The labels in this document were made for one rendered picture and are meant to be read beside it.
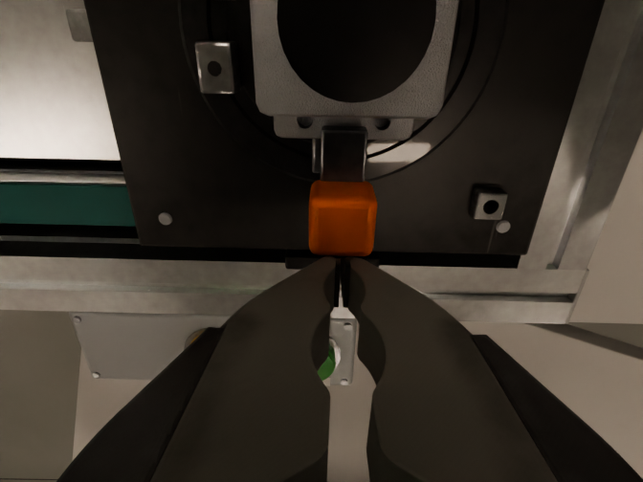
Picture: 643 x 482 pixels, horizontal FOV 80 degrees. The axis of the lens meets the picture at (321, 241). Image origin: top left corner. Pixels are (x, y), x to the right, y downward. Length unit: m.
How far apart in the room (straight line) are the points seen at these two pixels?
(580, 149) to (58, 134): 0.33
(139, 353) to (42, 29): 0.22
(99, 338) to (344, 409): 0.30
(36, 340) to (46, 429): 0.58
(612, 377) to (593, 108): 0.37
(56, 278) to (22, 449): 2.32
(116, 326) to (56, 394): 1.87
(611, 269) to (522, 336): 0.11
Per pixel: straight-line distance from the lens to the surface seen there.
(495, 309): 0.30
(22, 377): 2.20
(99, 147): 0.31
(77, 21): 0.24
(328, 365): 0.30
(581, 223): 0.29
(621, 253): 0.46
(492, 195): 0.23
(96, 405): 0.59
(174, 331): 0.31
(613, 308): 0.49
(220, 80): 0.18
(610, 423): 0.63
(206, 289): 0.29
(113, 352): 0.35
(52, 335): 1.94
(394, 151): 0.20
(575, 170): 0.27
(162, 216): 0.25
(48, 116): 0.32
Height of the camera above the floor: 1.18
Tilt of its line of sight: 62 degrees down
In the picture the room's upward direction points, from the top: 178 degrees counter-clockwise
